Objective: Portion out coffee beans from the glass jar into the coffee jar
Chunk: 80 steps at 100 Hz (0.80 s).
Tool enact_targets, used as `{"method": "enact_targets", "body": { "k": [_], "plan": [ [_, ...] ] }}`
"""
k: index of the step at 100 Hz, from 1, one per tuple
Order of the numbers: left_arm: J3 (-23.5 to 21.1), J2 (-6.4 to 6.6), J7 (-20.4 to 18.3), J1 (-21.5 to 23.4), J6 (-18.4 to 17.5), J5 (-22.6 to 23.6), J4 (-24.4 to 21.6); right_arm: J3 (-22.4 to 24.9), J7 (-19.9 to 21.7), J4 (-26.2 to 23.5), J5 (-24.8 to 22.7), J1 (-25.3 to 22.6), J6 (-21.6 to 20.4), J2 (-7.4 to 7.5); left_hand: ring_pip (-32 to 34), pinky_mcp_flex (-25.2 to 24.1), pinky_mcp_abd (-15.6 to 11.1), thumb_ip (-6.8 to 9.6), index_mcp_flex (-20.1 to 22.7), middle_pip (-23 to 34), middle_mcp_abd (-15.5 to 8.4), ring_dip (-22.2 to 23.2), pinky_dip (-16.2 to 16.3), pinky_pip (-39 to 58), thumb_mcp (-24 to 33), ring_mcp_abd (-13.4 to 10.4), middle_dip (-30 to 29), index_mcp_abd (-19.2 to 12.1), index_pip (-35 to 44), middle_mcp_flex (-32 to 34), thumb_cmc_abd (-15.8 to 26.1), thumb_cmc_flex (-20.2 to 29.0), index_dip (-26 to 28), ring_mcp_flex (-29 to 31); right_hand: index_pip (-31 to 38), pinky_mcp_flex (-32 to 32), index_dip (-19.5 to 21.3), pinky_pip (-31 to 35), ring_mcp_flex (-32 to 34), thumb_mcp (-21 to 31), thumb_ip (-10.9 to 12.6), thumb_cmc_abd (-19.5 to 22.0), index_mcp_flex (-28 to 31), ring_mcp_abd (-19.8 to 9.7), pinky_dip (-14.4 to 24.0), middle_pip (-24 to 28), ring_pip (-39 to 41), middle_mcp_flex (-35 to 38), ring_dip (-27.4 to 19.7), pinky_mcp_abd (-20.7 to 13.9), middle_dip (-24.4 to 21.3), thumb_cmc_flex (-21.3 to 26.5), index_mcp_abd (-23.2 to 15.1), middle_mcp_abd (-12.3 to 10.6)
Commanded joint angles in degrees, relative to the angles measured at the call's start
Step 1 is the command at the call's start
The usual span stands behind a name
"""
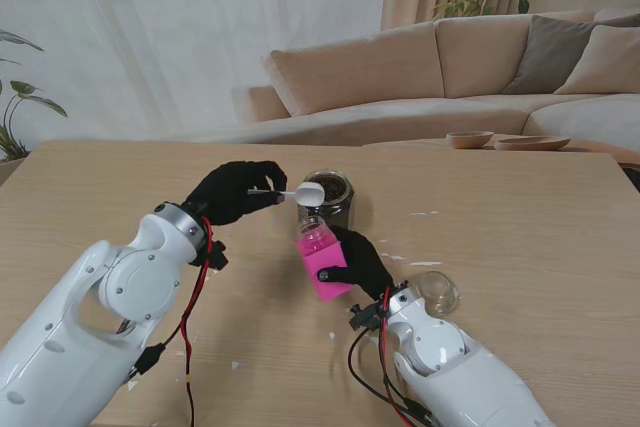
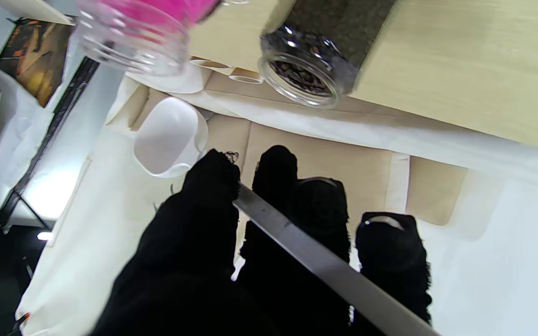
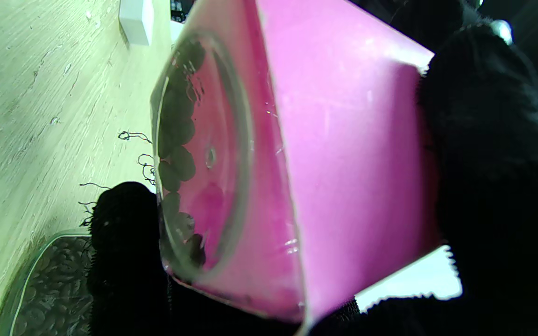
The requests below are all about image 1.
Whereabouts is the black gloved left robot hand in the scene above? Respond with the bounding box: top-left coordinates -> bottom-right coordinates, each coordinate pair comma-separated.
183,160 -> 289,228

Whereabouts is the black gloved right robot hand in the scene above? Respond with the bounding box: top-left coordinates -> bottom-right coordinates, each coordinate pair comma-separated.
317,226 -> 395,302

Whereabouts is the pink square coffee jar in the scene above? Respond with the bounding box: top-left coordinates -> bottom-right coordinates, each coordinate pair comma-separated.
293,214 -> 354,304

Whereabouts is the glass jar of coffee beans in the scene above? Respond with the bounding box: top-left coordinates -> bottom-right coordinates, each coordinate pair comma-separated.
298,169 -> 357,232

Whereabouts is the white plastic measuring spoon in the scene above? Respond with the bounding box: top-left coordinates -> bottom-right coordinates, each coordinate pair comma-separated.
247,181 -> 326,207

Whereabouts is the clear glass jar lid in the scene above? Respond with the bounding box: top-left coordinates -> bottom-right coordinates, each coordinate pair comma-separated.
415,270 -> 461,318

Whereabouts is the small wooden bowl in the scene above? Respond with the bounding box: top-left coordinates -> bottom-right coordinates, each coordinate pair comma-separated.
446,130 -> 496,150

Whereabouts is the white sheer curtain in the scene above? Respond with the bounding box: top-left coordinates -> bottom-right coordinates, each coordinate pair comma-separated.
0,0 -> 392,144

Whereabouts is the beige fabric sofa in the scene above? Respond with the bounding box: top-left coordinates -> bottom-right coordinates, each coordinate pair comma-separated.
248,7 -> 640,168

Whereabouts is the shallow wooden plate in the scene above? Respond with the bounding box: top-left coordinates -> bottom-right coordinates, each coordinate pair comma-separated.
493,136 -> 572,152

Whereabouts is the pale green large-leaf houseplant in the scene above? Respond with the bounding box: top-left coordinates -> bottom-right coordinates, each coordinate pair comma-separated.
0,29 -> 69,164

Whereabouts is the grey sofa cushion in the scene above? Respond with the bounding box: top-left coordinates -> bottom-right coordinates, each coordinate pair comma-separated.
502,14 -> 640,96

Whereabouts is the beige sofa cushion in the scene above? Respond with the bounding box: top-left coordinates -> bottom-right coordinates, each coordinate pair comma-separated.
554,24 -> 640,96

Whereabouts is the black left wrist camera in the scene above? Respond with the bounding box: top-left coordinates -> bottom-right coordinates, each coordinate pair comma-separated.
195,240 -> 230,272

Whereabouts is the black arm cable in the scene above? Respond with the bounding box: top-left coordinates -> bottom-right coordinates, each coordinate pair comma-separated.
347,330 -> 436,427
127,324 -> 185,379

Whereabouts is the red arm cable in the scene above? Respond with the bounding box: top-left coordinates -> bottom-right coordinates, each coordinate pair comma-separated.
378,286 -> 419,427
180,215 -> 215,427

